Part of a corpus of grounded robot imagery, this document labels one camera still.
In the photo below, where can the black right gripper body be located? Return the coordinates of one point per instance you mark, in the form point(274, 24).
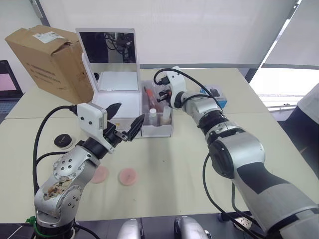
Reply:
point(168, 96)

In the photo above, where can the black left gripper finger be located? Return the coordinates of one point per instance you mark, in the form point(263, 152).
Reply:
point(113, 109)
point(136, 127)

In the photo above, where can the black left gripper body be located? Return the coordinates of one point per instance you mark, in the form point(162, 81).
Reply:
point(113, 135)

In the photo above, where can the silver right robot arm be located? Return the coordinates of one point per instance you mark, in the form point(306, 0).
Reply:
point(239, 149)

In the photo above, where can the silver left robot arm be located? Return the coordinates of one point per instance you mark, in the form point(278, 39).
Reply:
point(64, 174)

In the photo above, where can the white makeup organizer with mirror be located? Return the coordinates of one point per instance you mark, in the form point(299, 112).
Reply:
point(117, 104)

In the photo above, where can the pink round makeup sponge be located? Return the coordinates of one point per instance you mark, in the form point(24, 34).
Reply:
point(128, 176)
point(101, 175)

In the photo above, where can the clear bottle with white cap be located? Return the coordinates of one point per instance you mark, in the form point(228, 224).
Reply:
point(153, 116)

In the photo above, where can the beige liquid bottle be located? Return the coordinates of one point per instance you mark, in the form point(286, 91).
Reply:
point(166, 117)

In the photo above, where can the blue computer mouse box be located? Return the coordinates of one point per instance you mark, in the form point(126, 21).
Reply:
point(215, 94)

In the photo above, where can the black round compact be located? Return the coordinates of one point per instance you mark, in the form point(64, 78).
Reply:
point(63, 141)

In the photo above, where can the brown cardboard box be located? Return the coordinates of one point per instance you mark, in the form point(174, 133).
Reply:
point(49, 62)

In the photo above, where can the silver rounded robot shape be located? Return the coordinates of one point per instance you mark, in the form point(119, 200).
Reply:
point(129, 229)
point(190, 229)

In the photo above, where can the dark monitor with pink screen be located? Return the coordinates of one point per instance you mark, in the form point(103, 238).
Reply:
point(7, 79)

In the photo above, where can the green connector clip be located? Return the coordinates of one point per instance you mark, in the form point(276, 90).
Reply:
point(32, 220)

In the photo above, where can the white perforated disc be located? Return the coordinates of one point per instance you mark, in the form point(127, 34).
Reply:
point(245, 222)

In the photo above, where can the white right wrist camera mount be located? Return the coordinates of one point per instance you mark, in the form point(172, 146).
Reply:
point(177, 83)

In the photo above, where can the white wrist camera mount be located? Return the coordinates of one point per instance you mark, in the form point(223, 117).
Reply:
point(177, 83)
point(89, 117)

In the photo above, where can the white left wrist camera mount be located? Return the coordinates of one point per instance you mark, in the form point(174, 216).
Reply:
point(89, 117)

